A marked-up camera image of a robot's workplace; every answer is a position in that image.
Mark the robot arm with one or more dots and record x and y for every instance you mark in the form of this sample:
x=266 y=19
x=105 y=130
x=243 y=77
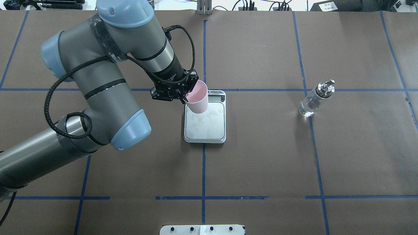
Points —
x=88 y=54

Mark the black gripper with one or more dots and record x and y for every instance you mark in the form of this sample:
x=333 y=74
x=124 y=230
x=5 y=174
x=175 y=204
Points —
x=170 y=74

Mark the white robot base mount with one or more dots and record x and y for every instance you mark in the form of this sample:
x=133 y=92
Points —
x=219 y=229

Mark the black box with white label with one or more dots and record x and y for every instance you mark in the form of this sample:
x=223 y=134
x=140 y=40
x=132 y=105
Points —
x=338 y=5

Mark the pink plastic cup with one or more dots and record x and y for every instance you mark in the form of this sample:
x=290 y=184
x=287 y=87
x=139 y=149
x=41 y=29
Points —
x=197 y=99

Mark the digital kitchen scale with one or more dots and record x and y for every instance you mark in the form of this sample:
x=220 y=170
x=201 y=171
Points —
x=210 y=126

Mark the black power strip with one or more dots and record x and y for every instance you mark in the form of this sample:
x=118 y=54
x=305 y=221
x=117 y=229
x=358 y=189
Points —
x=262 y=5

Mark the black folded tripod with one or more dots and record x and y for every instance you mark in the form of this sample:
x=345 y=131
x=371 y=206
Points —
x=42 y=4

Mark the clear glass sauce bottle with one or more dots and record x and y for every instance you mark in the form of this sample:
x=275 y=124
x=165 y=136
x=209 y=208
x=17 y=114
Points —
x=312 y=102

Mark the aluminium frame post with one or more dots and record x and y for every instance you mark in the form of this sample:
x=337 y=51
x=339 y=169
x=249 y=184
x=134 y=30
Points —
x=204 y=7

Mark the brown paper table cover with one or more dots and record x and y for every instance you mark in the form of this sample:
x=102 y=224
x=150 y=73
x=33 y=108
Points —
x=317 y=135

